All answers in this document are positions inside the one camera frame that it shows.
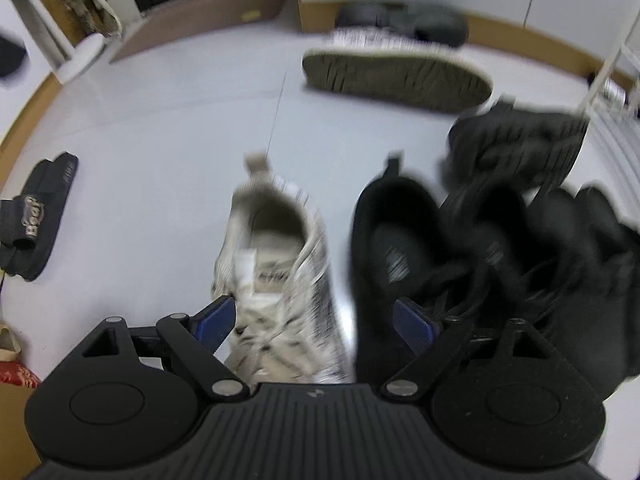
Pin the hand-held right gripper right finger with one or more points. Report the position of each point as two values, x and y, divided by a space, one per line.
412 327

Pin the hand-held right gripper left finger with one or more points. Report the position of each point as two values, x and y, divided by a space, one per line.
215 322

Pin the black slide sandal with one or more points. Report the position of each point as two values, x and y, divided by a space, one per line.
40 210

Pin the white patterned sneaker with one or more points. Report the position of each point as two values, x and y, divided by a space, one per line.
400 75
310 280

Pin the white shoe rack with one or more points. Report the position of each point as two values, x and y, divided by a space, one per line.
612 60

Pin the yellow round sticker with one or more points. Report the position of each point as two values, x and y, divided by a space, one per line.
250 15

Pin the white pole stand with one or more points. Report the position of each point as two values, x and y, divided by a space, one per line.
42 25

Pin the red patterned cloth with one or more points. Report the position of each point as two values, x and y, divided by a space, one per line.
15 375

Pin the black lace-up sneaker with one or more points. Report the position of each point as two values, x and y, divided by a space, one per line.
390 240
575 300

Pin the black chunky sole shoe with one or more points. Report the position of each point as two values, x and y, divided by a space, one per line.
520 140

